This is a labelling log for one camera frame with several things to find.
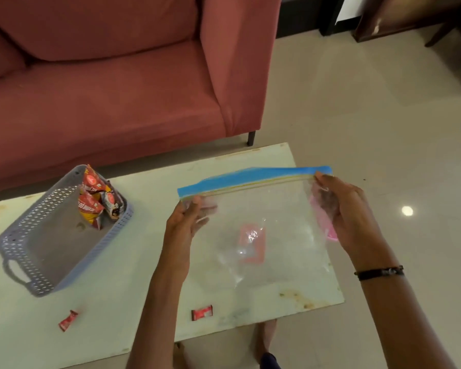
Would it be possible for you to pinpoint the person's right hand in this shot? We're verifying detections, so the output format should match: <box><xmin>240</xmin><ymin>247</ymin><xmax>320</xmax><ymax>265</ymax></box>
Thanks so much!
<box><xmin>314</xmin><ymin>172</ymin><xmax>392</xmax><ymax>273</ymax></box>

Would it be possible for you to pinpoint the person's left hand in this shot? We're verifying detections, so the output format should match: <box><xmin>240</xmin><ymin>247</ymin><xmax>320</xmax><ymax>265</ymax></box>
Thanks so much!
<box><xmin>164</xmin><ymin>195</ymin><xmax>219</xmax><ymax>273</ymax></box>

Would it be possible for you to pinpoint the clear blue-sealed zip bag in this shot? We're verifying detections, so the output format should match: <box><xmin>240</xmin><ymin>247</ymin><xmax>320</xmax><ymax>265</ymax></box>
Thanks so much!
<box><xmin>176</xmin><ymin>166</ymin><xmax>341</xmax><ymax>291</ymax></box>

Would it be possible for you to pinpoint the brown salted peanuts packet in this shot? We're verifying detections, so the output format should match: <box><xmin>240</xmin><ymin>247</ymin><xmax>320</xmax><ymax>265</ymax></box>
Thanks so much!
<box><xmin>99</xmin><ymin>182</ymin><xmax>124</xmax><ymax>221</ymax></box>

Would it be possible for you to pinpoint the red candy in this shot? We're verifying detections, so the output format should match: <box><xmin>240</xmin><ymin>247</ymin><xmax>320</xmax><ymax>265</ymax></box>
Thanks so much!
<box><xmin>191</xmin><ymin>304</ymin><xmax>214</xmax><ymax>322</ymax></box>
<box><xmin>58</xmin><ymin>310</ymin><xmax>79</xmax><ymax>333</ymax></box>

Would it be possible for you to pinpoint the yellow red snack packet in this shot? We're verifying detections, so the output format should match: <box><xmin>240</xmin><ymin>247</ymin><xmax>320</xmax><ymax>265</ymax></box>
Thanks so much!
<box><xmin>80</xmin><ymin>164</ymin><xmax>112</xmax><ymax>200</ymax></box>
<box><xmin>76</xmin><ymin>184</ymin><xmax>107</xmax><ymax>230</ymax></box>

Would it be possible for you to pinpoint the grey plastic basket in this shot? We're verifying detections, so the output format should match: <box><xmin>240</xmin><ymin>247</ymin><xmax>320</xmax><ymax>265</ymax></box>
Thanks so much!
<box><xmin>0</xmin><ymin>164</ymin><xmax>134</xmax><ymax>298</ymax></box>

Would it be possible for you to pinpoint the person's right forearm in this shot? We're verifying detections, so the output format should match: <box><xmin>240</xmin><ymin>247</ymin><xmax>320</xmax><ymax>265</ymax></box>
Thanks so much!
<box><xmin>357</xmin><ymin>271</ymin><xmax>458</xmax><ymax>369</ymax></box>

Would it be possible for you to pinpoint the person's left forearm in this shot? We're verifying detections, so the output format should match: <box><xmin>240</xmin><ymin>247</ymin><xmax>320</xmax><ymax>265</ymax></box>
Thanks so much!
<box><xmin>125</xmin><ymin>261</ymin><xmax>189</xmax><ymax>369</ymax></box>

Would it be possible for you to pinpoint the white coffee table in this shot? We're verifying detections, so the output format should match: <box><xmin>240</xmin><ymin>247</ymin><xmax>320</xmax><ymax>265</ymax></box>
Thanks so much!
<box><xmin>0</xmin><ymin>141</ymin><xmax>346</xmax><ymax>369</ymax></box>

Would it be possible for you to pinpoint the person's left leg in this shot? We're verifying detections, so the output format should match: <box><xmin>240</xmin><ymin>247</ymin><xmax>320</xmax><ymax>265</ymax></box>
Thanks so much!
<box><xmin>173</xmin><ymin>341</ymin><xmax>193</xmax><ymax>369</ymax></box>

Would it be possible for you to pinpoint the person's leg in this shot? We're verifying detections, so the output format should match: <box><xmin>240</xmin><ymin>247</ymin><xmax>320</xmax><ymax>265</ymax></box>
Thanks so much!
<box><xmin>173</xmin><ymin>341</ymin><xmax>193</xmax><ymax>369</ymax></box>
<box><xmin>253</xmin><ymin>318</ymin><xmax>279</xmax><ymax>358</ymax></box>

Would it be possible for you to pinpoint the person's right leg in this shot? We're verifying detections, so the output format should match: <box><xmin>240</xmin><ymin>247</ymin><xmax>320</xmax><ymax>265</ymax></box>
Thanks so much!
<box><xmin>253</xmin><ymin>318</ymin><xmax>279</xmax><ymax>358</ymax></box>

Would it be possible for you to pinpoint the pink round plastic item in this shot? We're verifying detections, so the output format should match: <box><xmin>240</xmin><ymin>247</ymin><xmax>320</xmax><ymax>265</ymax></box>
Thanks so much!
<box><xmin>309</xmin><ymin>188</ymin><xmax>340</xmax><ymax>242</ymax></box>

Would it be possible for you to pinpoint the black wristband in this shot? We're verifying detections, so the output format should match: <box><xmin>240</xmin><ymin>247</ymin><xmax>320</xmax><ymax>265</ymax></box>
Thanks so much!
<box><xmin>354</xmin><ymin>265</ymin><xmax>405</xmax><ymax>282</ymax></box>

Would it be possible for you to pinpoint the red fabric sofa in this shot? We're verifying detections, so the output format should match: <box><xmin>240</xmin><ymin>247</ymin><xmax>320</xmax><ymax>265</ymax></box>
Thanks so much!
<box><xmin>0</xmin><ymin>0</ymin><xmax>283</xmax><ymax>195</ymax></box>

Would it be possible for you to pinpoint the dark door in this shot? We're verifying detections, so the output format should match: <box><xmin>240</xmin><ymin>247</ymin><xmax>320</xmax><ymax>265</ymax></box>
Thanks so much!
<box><xmin>276</xmin><ymin>0</ymin><xmax>348</xmax><ymax>39</ymax></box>

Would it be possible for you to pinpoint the dark furniture leg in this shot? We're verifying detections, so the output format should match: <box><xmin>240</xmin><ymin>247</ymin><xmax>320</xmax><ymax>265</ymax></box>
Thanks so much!
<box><xmin>424</xmin><ymin>18</ymin><xmax>458</xmax><ymax>49</ymax></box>

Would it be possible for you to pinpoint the dark wooden furniture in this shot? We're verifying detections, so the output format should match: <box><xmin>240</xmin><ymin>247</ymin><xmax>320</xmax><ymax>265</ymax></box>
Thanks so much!
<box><xmin>351</xmin><ymin>0</ymin><xmax>461</xmax><ymax>44</ymax></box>

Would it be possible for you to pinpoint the red sofa back cushion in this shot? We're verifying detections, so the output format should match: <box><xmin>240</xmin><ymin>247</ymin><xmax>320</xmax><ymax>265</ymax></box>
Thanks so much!
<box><xmin>0</xmin><ymin>18</ymin><xmax>28</xmax><ymax>82</ymax></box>
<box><xmin>0</xmin><ymin>0</ymin><xmax>200</xmax><ymax>62</ymax></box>

